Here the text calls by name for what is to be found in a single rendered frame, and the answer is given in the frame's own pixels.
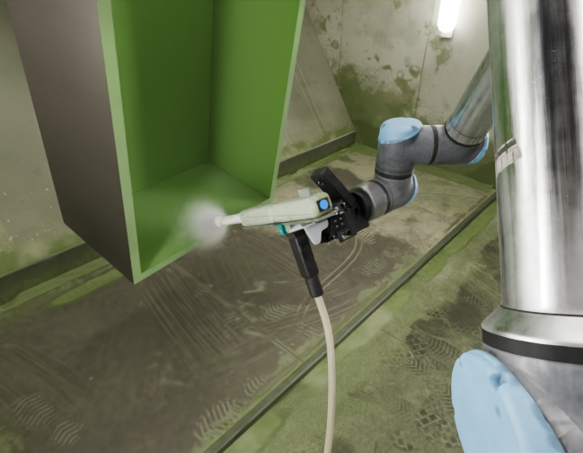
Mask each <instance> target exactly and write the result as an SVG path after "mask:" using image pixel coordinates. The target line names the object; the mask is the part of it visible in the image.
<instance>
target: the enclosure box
mask: <svg viewBox="0 0 583 453"><path fill-rule="evenodd" d="M6 2H7V6H8V10H9V14H10V16H11V20H12V24H13V30H14V34H15V38H16V40H17V44H18V48H19V51H20V55H21V59H22V65H23V68H24V72H25V75H26V79H27V83H28V86H29V90H30V93H31V99H32V103H33V107H34V110H35V114H36V118H37V121H38V124H39V128H40V134H41V138H42V142H43V145H44V148H45V152H46V156H47V159H48V163H49V170H50V172H51V176H52V180H53V183H54V187H55V191H56V194H57V200H58V204H59V207H60V211H61V215H62V218H63V222H64V224H66V225H67V226H68V227H69V228H70V229H71V230H73V231H74V232H75V233H76V234H77V235H78V236H80V237H81V238H82V239H83V240H84V241H85V242H86V243H88V244H89V245H90V246H91V247H92V248H93V249H94V250H95V251H96V252H97V253H98V254H99V255H101V256H102V257H103V258H104V259H105V260H106V261H108V262H109V263H110V264H111V265H112V266H113V267H115V268H116V269H117V270H118V271H119V272H120V273H122V274H123V275H124V276H125V277H126V278H127V279H128V280H130V281H131V282H132V283H133V284H134V285H135V284H137V283H138V282H139V281H141V280H143V279H145V278H146V277H148V276H150V275H151V274H153V273H155V272H156V271H159V270H160V269H162V268H163V267H164V266H166V265H168V264H169V263H171V262H173V261H175V260H177V259H178V258H180V257H181V256H182V250H180V251H179V252H177V253H172V252H169V251H166V250H164V249H163V248H162V247H161V246H160V245H158V243H157V242H156V240H155V233H154V216H155V212H156V208H157V206H158V205H159V203H160V202H161V200H162V198H163V197H164V196H165V195H166V194H168V193H169V192H170V191H171V190H173V189H175V188H178V187H180V186H182V185H187V184H201V185H206V186H208V187H210V188H213V189H215V190H216V191H218V192H220V193H221V194H223V196H224V197H225V198H226V199H227V200H228V202H229V203H230V205H231V207H232V209H233V211H234V214H235V215H236V214H240V212H241V211H243V210H245V209H248V208H251V207H256V206H260V205H265V204H269V203H271V202H272V201H273V200H274V194H275V189H276V183H277V178H278V167H279V161H280V156H281V150H282V145H283V138H284V133H285V127H286V122H287V111H288V105H289V100H290V94H291V89H292V83H293V77H294V72H295V66H296V55H297V50H298V44H299V39H300V33H301V27H302V21H303V16H304V10H305V0H6Z"/></svg>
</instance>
